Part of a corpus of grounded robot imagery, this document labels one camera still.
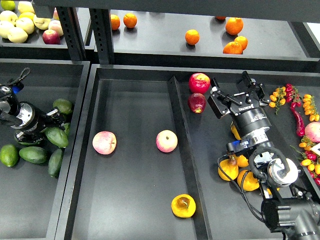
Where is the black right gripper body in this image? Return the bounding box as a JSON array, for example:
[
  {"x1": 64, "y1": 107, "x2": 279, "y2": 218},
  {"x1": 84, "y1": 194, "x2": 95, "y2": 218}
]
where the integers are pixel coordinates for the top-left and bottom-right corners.
[{"x1": 230, "y1": 104, "x2": 271, "y2": 137}]

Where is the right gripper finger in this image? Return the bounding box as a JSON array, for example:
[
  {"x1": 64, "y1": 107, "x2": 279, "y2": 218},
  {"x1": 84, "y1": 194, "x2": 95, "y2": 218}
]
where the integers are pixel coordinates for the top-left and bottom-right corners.
[
  {"x1": 236, "y1": 71, "x2": 267, "y2": 107},
  {"x1": 207, "y1": 77, "x2": 243, "y2": 119}
]

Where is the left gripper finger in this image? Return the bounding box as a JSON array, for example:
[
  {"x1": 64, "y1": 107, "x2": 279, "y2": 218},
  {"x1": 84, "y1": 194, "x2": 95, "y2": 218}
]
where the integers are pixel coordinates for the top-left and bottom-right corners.
[
  {"x1": 14, "y1": 132, "x2": 44, "y2": 146},
  {"x1": 46, "y1": 107, "x2": 66, "y2": 127}
]

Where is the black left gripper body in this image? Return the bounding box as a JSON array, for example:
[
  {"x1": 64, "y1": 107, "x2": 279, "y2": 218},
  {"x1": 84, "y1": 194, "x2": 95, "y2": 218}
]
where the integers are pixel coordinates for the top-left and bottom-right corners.
[{"x1": 13, "y1": 108, "x2": 51, "y2": 138}]

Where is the dark green avocado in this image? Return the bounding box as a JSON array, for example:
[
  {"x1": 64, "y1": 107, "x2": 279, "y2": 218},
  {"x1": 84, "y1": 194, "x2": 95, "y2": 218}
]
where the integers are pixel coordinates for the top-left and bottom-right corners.
[{"x1": 44, "y1": 127, "x2": 69, "y2": 148}]

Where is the yellow pear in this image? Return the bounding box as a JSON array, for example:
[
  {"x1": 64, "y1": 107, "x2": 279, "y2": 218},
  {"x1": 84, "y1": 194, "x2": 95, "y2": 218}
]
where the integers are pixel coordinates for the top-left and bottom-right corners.
[
  {"x1": 171, "y1": 193, "x2": 196, "y2": 218},
  {"x1": 217, "y1": 156, "x2": 239, "y2": 181},
  {"x1": 267, "y1": 187, "x2": 280, "y2": 196},
  {"x1": 236, "y1": 155, "x2": 249, "y2": 168},
  {"x1": 230, "y1": 122, "x2": 242, "y2": 140},
  {"x1": 237, "y1": 169, "x2": 259, "y2": 192}
]

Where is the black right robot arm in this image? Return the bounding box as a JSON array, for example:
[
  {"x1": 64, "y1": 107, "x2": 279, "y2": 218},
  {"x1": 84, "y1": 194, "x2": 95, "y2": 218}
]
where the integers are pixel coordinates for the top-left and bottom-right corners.
[{"x1": 207, "y1": 72, "x2": 320, "y2": 240}]

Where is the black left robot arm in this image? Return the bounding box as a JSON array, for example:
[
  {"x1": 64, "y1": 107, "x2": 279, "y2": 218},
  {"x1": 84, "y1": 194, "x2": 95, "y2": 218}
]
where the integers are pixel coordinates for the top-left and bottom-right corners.
[{"x1": 0, "y1": 67, "x2": 66, "y2": 146}]

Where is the green avocado top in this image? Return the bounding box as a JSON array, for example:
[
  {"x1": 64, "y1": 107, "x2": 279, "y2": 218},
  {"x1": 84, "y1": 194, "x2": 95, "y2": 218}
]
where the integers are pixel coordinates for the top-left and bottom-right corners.
[{"x1": 52, "y1": 98, "x2": 73, "y2": 115}]

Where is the yellow pear top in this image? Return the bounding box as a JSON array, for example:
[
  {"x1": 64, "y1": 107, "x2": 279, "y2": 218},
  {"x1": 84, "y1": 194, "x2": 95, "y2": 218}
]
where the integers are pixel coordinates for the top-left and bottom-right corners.
[{"x1": 230, "y1": 122, "x2": 242, "y2": 140}]

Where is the green avocado lower middle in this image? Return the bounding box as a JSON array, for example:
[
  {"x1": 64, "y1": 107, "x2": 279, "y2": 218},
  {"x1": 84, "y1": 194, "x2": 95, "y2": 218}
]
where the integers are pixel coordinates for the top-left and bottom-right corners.
[{"x1": 18, "y1": 146, "x2": 48, "y2": 164}]

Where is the light green avocado far left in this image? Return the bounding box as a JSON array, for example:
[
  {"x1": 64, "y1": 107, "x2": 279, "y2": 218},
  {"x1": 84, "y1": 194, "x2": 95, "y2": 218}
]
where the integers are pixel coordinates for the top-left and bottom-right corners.
[{"x1": 0, "y1": 144, "x2": 19, "y2": 167}]

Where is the dark avocado lower right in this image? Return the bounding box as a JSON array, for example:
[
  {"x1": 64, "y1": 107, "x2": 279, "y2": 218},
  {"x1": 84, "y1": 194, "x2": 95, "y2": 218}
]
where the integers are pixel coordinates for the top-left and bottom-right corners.
[{"x1": 48, "y1": 148, "x2": 64, "y2": 177}]

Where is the dark red apple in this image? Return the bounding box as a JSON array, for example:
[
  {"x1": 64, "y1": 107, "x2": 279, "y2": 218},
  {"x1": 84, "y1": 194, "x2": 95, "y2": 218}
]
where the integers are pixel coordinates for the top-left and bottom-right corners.
[{"x1": 187, "y1": 93, "x2": 206, "y2": 114}]

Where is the bright red apple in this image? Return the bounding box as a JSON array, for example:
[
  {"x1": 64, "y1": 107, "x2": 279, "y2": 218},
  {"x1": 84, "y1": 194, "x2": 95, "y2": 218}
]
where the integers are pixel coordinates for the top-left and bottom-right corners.
[{"x1": 188, "y1": 72, "x2": 211, "y2": 95}]

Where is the orange cherry tomato bunch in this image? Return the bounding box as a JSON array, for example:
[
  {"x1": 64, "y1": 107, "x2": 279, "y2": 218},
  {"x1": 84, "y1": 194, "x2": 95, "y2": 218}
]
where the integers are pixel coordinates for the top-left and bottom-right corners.
[{"x1": 268, "y1": 86, "x2": 287, "y2": 115}]

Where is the orange front right shelf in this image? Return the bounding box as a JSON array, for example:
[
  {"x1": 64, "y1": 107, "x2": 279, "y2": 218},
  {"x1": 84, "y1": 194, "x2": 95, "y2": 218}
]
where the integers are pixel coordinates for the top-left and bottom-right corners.
[{"x1": 222, "y1": 41, "x2": 243, "y2": 55}]

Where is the orange small right shelf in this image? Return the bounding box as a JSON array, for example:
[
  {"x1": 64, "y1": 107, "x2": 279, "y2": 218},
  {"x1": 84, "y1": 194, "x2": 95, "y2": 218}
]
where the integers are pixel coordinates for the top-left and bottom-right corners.
[{"x1": 234, "y1": 36, "x2": 249, "y2": 51}]

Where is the red cherry tomato bunch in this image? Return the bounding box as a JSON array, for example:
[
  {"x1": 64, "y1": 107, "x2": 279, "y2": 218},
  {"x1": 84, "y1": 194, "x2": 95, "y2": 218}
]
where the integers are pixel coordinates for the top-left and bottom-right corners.
[{"x1": 285, "y1": 83, "x2": 302, "y2": 108}]

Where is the red chili pepper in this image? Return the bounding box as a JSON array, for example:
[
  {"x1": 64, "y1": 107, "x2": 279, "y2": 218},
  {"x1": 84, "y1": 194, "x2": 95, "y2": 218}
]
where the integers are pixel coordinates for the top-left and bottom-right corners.
[{"x1": 290, "y1": 102, "x2": 305, "y2": 137}]

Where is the pink apple left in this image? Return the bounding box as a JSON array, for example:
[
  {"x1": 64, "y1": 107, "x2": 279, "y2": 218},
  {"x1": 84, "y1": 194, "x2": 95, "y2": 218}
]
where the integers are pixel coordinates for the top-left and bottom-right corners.
[{"x1": 92, "y1": 131, "x2": 117, "y2": 155}]

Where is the pink apple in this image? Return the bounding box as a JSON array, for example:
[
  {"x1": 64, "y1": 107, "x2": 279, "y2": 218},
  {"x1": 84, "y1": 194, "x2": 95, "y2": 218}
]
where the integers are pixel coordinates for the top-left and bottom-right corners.
[
  {"x1": 92, "y1": 131, "x2": 117, "y2": 155},
  {"x1": 156, "y1": 129, "x2": 178, "y2": 153}
]

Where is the large orange right shelf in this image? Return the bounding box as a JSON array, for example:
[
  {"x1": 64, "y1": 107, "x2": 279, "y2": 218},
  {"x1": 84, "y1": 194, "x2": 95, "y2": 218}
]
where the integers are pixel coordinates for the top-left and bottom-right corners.
[{"x1": 225, "y1": 17, "x2": 244, "y2": 36}]

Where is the pink apple right edge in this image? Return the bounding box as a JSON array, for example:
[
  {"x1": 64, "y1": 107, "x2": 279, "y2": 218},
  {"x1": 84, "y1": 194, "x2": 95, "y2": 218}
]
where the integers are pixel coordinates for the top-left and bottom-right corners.
[{"x1": 304, "y1": 122, "x2": 320, "y2": 143}]

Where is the pink apple centre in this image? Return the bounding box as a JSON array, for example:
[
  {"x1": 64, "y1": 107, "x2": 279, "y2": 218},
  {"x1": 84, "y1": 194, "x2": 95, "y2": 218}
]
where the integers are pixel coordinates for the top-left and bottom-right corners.
[{"x1": 156, "y1": 129, "x2": 178, "y2": 153}]

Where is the black left tray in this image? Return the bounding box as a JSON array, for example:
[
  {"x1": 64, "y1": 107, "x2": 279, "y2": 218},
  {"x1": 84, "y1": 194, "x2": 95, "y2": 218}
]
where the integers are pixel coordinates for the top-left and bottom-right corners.
[{"x1": 0, "y1": 59, "x2": 90, "y2": 240}]

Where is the orange half hidden top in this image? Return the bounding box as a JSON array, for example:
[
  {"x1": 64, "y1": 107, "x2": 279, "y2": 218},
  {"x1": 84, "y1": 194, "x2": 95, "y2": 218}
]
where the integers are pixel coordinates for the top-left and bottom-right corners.
[{"x1": 215, "y1": 16, "x2": 226, "y2": 21}]

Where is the orange centre shelf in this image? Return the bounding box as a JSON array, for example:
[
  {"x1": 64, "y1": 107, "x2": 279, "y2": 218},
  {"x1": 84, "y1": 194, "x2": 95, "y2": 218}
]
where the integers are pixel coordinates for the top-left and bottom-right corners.
[{"x1": 184, "y1": 29, "x2": 200, "y2": 45}]

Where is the black upper left shelf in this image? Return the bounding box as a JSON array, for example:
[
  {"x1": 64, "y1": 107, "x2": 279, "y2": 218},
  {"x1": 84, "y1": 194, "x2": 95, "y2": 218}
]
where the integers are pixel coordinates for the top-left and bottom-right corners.
[{"x1": 0, "y1": 0, "x2": 91, "y2": 62}]

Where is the white label card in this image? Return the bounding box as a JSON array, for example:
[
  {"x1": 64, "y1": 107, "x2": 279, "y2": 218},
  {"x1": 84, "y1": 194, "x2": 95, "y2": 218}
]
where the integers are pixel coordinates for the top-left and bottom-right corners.
[{"x1": 310, "y1": 143, "x2": 320, "y2": 156}]

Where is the mixed cherry tomatoes lower right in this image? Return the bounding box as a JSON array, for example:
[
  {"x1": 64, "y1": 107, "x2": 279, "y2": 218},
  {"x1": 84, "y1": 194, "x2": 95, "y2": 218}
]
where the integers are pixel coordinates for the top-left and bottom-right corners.
[{"x1": 290, "y1": 135, "x2": 320, "y2": 187}]

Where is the red apple on shelf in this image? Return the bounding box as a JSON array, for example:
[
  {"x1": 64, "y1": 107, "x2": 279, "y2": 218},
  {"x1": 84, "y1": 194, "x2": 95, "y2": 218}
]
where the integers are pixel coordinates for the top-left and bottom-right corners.
[{"x1": 42, "y1": 29, "x2": 61, "y2": 45}]

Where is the black middle divided tray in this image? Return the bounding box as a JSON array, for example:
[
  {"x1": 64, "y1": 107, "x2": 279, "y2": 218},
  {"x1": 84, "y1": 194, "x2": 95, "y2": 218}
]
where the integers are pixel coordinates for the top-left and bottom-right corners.
[{"x1": 54, "y1": 63, "x2": 320, "y2": 240}]

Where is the green avocado by tray wall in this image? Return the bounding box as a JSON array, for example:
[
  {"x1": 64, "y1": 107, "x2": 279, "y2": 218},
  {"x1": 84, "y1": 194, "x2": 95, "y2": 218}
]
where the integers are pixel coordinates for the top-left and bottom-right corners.
[{"x1": 63, "y1": 122, "x2": 71, "y2": 137}]

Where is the orange tomato string right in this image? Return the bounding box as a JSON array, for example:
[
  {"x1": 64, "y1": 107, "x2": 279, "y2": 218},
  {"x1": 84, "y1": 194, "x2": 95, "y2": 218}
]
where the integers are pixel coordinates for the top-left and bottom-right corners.
[{"x1": 301, "y1": 93, "x2": 320, "y2": 122}]

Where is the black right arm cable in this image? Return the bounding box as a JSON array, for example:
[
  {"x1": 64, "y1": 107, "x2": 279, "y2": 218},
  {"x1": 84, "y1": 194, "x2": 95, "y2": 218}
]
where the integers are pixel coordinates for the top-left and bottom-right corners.
[{"x1": 216, "y1": 153, "x2": 266, "y2": 223}]

